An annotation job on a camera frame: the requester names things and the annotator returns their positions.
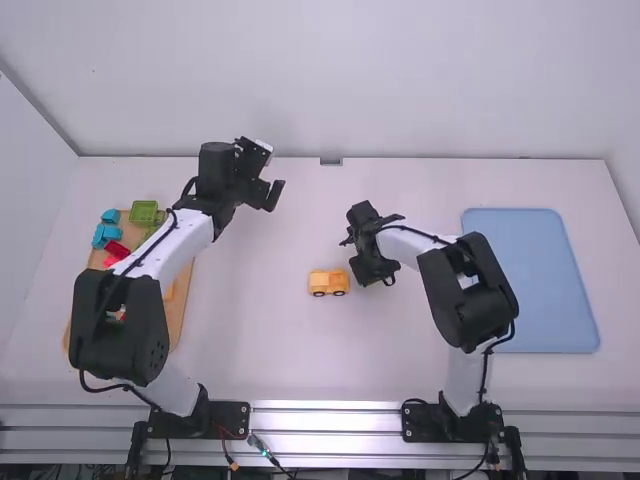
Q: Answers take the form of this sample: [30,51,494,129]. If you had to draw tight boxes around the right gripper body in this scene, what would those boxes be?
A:
[348,249,401,290]

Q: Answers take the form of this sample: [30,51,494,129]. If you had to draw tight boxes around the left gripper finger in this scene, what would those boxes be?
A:
[263,178,287,214]

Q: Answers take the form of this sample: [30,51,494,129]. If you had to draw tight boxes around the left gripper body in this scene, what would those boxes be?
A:
[230,134,274,211]

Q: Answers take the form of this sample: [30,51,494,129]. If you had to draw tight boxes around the yellow toy car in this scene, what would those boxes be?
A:
[307,268,352,299]

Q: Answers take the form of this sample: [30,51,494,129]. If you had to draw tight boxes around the green toy brick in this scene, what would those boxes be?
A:
[140,210,169,237]
[128,199,160,226]

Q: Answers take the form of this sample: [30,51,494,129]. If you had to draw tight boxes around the tan tray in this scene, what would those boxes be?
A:
[60,212,197,354]

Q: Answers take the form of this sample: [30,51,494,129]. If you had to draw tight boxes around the silver rails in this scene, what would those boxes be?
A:
[0,398,640,472]

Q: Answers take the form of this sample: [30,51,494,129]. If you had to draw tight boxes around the blue mat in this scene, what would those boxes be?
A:
[459,207,601,355]

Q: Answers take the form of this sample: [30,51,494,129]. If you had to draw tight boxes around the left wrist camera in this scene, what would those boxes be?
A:
[253,138,276,166]

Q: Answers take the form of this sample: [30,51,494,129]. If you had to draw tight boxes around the red and black wire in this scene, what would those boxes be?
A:
[212,422,242,474]

